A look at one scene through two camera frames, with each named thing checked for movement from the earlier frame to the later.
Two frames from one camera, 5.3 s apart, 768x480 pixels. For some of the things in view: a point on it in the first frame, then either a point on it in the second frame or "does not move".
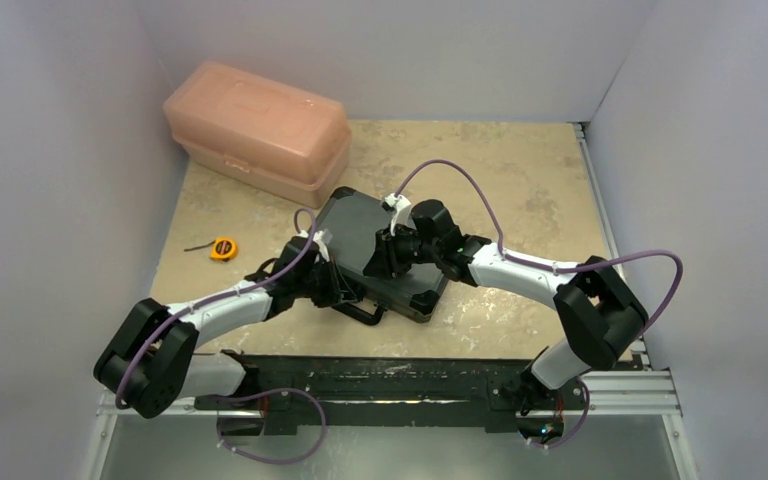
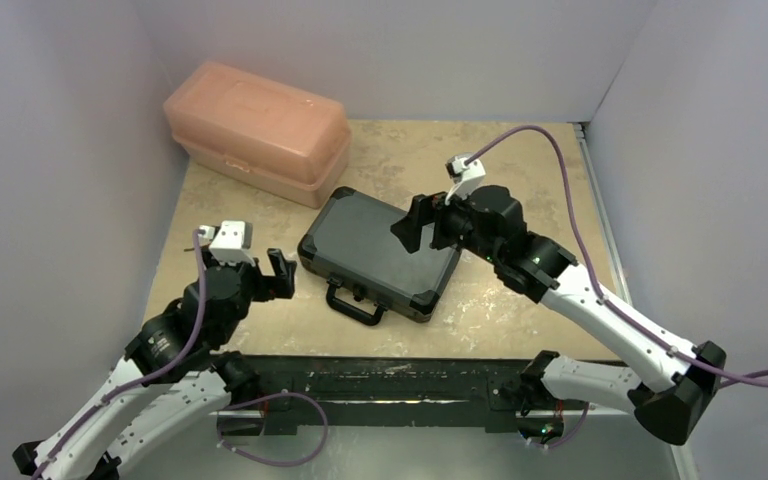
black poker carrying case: [352, 220] does not move
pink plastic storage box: [270, 135] does not move
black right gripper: [379, 253] -> [437, 221]
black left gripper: [337, 291] -> [279, 285]
